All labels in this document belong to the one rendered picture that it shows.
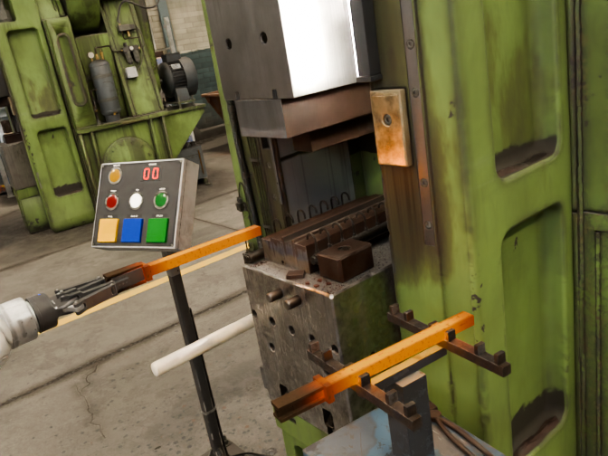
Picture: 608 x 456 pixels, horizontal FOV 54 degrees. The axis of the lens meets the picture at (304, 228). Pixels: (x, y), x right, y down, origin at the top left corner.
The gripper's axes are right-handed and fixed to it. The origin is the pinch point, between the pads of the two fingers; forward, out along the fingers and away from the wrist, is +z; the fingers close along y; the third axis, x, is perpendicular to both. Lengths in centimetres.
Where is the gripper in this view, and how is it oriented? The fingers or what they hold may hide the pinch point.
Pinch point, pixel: (126, 278)
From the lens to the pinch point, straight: 135.4
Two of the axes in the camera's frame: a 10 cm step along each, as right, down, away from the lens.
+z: 7.5, -3.3, 5.7
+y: 6.3, 1.5, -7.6
